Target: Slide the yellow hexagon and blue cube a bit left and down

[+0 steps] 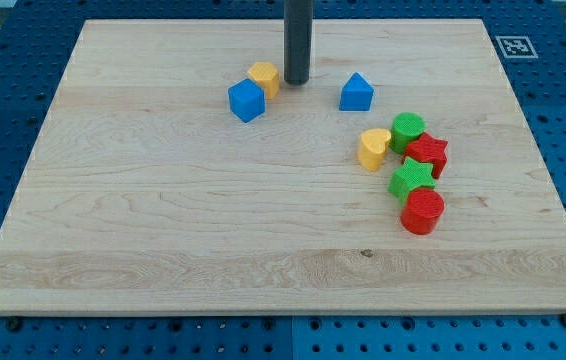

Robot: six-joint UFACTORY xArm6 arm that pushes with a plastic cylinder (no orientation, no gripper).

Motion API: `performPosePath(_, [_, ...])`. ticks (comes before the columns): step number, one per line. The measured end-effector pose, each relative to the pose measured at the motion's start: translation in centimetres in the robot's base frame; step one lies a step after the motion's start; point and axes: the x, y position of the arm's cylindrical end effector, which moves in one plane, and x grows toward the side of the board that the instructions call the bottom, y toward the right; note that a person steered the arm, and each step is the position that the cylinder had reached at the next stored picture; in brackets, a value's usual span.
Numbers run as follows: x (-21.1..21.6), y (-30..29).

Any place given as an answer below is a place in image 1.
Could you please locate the blue cube block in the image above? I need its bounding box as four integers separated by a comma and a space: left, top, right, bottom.
228, 78, 266, 123

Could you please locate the yellow hexagon block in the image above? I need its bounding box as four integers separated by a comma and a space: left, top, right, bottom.
247, 62, 280, 100

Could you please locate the yellow heart block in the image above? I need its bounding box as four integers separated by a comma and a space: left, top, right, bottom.
357, 128, 392, 172

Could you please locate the light wooden board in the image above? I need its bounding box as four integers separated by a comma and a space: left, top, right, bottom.
0, 19, 566, 316

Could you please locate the blue triangle block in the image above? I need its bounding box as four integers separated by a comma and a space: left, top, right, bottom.
339, 72, 374, 111

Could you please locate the green star block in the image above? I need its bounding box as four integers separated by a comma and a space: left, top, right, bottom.
387, 157, 436, 205

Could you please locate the green cylinder block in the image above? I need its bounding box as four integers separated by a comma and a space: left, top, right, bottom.
390, 112, 426, 154

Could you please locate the red cylinder block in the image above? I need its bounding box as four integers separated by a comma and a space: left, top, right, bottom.
400, 188, 445, 235

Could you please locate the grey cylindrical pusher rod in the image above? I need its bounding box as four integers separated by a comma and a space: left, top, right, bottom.
284, 0, 313, 86

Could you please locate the red star block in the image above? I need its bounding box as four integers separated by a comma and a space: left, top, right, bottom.
403, 132, 448, 179

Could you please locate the white fiducial marker tag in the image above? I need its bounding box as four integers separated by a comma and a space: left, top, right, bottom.
496, 35, 538, 59

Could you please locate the black bolt left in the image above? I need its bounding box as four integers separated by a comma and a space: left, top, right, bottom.
5, 316, 23, 332

